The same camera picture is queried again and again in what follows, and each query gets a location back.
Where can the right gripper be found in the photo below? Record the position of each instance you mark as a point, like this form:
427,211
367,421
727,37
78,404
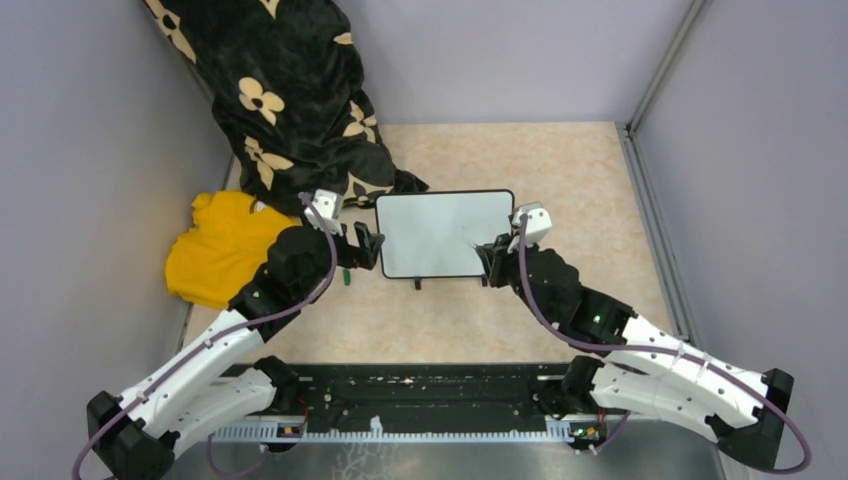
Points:
496,257

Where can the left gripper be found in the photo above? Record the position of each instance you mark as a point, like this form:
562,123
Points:
363,255

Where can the white whiteboard black frame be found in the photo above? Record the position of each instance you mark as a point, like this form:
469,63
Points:
425,231

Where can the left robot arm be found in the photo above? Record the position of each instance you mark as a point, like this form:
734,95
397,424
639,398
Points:
139,433

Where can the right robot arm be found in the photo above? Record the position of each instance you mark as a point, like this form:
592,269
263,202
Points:
628,363

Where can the yellow cloth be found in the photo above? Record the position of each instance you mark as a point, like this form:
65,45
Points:
229,239

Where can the black floral blanket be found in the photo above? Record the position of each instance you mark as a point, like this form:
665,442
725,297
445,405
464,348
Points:
287,86

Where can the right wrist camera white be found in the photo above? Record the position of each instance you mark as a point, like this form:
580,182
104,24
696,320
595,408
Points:
537,221

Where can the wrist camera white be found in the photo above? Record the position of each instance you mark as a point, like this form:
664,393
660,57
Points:
537,221
324,210

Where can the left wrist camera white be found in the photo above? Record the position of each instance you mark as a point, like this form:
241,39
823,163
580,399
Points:
324,210

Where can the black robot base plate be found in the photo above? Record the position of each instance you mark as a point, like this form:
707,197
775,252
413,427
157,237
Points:
429,398

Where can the aluminium frame rail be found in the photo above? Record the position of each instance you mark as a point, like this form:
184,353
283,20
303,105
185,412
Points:
629,132

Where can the white slotted cable duct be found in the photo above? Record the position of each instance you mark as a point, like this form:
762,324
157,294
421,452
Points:
275,431

